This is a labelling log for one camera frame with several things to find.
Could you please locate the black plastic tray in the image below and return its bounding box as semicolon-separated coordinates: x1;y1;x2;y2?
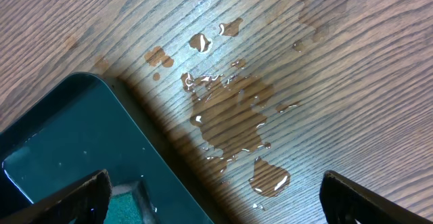
1;72;230;224

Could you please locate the green scrubbing sponge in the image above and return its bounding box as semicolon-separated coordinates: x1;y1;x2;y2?
103;181;158;224

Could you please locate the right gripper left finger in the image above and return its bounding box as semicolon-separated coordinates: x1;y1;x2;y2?
1;169;112;224

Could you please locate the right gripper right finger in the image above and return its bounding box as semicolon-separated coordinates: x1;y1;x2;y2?
319;171;432;224

